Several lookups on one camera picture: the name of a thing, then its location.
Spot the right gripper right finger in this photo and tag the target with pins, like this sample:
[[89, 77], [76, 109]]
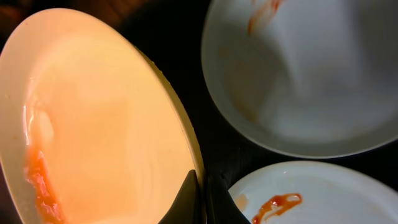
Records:
[[220, 206]]

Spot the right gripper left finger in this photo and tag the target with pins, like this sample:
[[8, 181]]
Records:
[[187, 206]]

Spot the yellow plate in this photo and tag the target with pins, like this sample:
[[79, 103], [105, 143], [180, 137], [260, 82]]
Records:
[[91, 130]]

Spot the round black serving tray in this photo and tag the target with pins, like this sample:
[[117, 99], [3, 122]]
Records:
[[170, 34]]

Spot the light blue plate right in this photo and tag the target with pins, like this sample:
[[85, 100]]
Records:
[[327, 194]]

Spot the light blue plate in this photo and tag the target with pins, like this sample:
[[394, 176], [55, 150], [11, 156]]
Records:
[[327, 194], [304, 78]]

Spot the light blue plate top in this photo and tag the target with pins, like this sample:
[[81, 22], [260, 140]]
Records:
[[304, 78]]

